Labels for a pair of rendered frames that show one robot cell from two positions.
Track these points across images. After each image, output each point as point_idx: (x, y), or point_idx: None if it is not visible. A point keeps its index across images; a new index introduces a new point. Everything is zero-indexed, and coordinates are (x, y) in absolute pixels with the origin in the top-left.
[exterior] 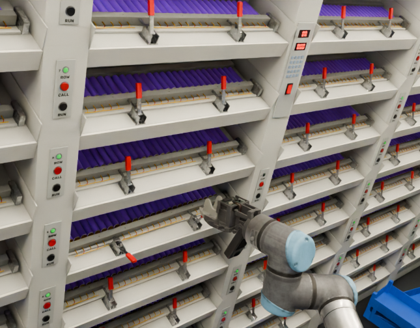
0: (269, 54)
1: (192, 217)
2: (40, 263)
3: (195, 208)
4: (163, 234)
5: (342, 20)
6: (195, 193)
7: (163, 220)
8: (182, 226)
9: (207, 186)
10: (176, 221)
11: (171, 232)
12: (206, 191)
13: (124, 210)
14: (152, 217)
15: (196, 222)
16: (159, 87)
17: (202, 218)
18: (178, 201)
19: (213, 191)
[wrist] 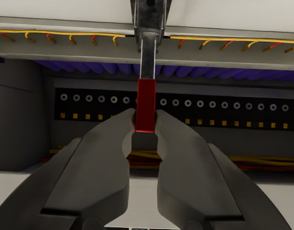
0: None
1: (158, 49)
2: None
3: (116, 49)
4: None
5: None
6: (94, 64)
7: (242, 45)
8: (200, 17)
9: (135, 181)
10: (208, 39)
11: (259, 16)
12: (60, 62)
13: None
14: (272, 68)
15: (150, 32)
16: None
17: (142, 66)
18: (157, 66)
19: (37, 60)
